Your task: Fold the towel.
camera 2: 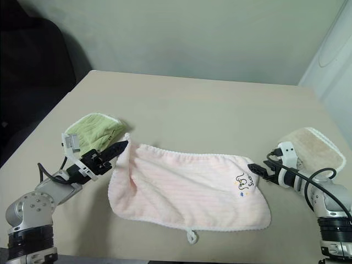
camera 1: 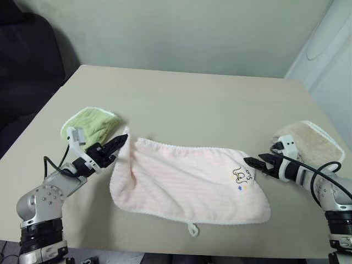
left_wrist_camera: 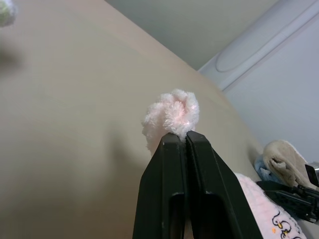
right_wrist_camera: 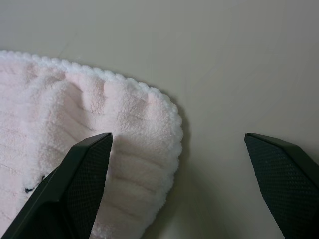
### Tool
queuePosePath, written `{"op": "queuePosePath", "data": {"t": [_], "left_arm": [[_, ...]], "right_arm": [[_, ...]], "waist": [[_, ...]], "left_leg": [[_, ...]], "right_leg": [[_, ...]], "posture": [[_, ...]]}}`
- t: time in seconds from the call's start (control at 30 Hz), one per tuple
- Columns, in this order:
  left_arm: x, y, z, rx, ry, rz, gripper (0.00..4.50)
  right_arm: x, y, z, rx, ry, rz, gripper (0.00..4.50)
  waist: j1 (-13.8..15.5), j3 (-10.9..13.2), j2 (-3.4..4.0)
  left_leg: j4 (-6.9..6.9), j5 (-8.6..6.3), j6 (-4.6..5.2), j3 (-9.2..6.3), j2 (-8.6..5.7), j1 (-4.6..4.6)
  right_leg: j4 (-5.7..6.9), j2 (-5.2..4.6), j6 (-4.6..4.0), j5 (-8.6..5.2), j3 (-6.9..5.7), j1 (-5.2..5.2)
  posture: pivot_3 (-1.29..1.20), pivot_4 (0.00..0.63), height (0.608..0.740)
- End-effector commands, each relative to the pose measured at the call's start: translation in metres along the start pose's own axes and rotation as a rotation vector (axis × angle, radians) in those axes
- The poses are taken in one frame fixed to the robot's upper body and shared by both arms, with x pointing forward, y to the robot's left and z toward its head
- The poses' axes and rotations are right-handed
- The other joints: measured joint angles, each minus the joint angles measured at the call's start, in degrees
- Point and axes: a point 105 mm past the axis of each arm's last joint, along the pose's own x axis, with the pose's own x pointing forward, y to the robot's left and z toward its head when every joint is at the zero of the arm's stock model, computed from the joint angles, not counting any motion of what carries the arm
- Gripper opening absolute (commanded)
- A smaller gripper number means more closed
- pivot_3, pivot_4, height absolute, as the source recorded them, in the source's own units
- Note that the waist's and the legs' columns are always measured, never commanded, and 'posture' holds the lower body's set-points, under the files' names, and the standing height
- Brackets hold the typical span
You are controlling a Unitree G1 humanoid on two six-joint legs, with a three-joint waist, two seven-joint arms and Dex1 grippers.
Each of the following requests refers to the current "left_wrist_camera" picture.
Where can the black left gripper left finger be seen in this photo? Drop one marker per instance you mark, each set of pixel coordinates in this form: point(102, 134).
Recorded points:
point(154, 189)

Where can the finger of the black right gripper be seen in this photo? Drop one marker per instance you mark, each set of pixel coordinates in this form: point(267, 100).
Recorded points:
point(276, 185)
point(289, 204)

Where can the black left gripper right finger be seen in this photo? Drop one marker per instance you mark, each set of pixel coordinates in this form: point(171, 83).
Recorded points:
point(214, 189)

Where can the pink fluffy towel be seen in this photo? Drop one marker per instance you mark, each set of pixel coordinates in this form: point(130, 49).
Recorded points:
point(174, 112)

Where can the blue towel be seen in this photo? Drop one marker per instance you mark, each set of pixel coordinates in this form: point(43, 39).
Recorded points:
point(264, 171)

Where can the beige towel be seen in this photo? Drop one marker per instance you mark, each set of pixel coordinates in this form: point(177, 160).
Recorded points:
point(286, 159)

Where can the green towel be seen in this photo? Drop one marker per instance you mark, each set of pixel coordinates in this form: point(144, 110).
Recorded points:
point(5, 12)

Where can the white panelled door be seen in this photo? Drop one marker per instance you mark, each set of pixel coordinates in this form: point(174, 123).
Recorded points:
point(274, 87)

